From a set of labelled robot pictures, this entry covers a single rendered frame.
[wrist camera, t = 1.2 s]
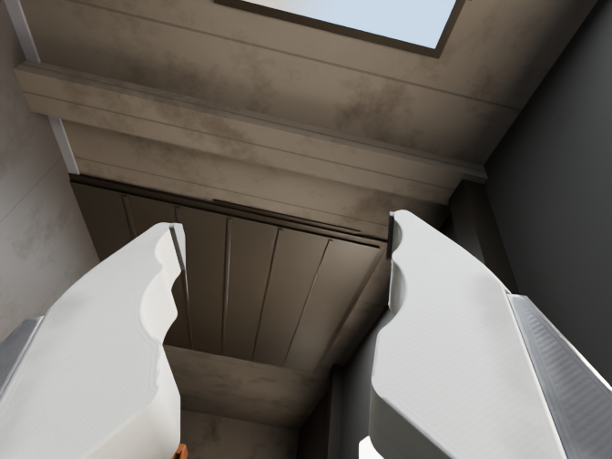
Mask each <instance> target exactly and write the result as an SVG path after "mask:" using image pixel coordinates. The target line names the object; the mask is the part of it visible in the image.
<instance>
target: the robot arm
mask: <svg viewBox="0 0 612 459"><path fill-rule="evenodd" d="M386 259H387V260H391V263H392V272H391V283H390V295H389V308H390V310H391V311H392V313H393V315H394V318H393V320H392V321H390V322H389V323H388V324H387V325H386V326H385V327H384V328H382V329H381V330H380V332H379V333H378V336H377V341H376V347H375V354H374V360H373V367H372V384H371V401H370V418H369V438H370V441H371V444H372V447H373V448H374V450H375V451H376V452H377V453H378V454H379V455H380V456H381V457H382V458H383V459H612V388H611V387H610V385H609V384H608V383H607V382H606V381H605V380H604V379H603V378H602V377H601V376H600V375H599V374H598V372H597V371H596V370H595V369H594V368H593V367H592V366H591V365H590V364H589V363H588V362H587V360H586V359H585V358H584V357H583V356H582V355H581V354H580V353H579V352H578V351H577V350H576V348H575V347H574V346H573V345H572V344H571V343H570V342H569V341H568V340H567V339H566V338H565V337H564V335H563V334H562V333H561V332H560V331H559V330H558V329H557V328H556V327H555V326H554V325H553V324H552V322H551V321H550V320H549V319H548V318H547V317H546V316H545V315H544V314H543V313H542V312H541V311H540V310H539V309H538V308H537V307H536V306H535V305H534V304H533V303H532V302H531V301H530V300H529V299H528V297H527V296H523V295H513V294H511V292H510V291H509V290H508V289H507V288H506V287H505V286H504V284H503V283H502V282H501V281H500V280H499V279H497V278H496V276H495V275H494V274H493V273H492V272H491V271H490V270H489V269H487V268H486V266H485V265H484V264H483V263H481V262H480V261H479V260H477V259H476V258H475V257H474V256H472V255H471V254H470V253H469V252H467V251H466V250H464V249H463V248H462V247H460V246H459V245H458V244H456V243H455V242H453V241H452V240H450V239H448V238H447V237H445V235H443V234H442V233H440V232H439V231H437V230H436V229H434V228H433V227H431V226H430V225H428V224H427V223H425V222H424V221H422V220H421V219H419V218H417V217H416V216H414V215H413V214H412V213H411V212H409V211H407V210H398V211H396V212H390V215H389V226H388V240H387V252H386ZM185 269H186V256H185V234H184V230H183V227H182V224H178V223H165V222H162V223H159V224H156V225H155V226H153V227H152V228H150V229H148V230H147V231H145V232H144V233H143V234H141V235H140V236H138V237H137V238H135V239H134V240H132V241H131V242H129V244H127V245H126V246H124V247H123V248H122V249H120V250H118V251H117V252H115V253H114V254H113V255H111V256H110V257H108V258H107V259H105V260H103V261H102V262H101V263H99V264H98V265H97V266H96V267H95V268H93V269H92V270H91V271H89V272H88V273H87V274H85V275H84V276H83V277H82V278H81V279H79V280H78V281H77V282H76V283H75V284H73V285H72V286H71V287H70V288H69V289H68V290H67V291H66V292H65V293H64V294H63V295H62V296H61V297H60V298H59V299H58V300H57V301H56V302H55V303H54V304H53V305H52V306H51V307H50V308H49V309H48V310H47V312H46V313H45V314H44V316H41V317H36V318H32V319H26V320H24V321H23V322H22V323H21V324H20V325H19V326H17V327H16V328H15V329H14V330H13V331H12V332H11V333H10V334H9V335H8V336H7V337H6V338H5V339H4V340H3V341H2V342H1V343H0V459H171V458H172V456H173V455H174V453H175V452H176V451H177V449H178V447H179V441H180V396H179V391H178V388H177V385H176V383H175V381H174V378H173V375H172V372H171V370H170V368H169V365H168V360H167V358H166V355H165V353H164V350H163V347H162V342H163V340H164V337H165V335H166V333H167V331H168V328H169V327H170V325H171V324H172V322H173V321H174V320H175V319H176V317H177V314H178V312H177V309H176V306H175V302H174V300H173V297H172V294H171V287H172V285H173V282H174V281H175V279H176V278H177V277H178V275H179V274H180V271H181V270H185Z"/></svg>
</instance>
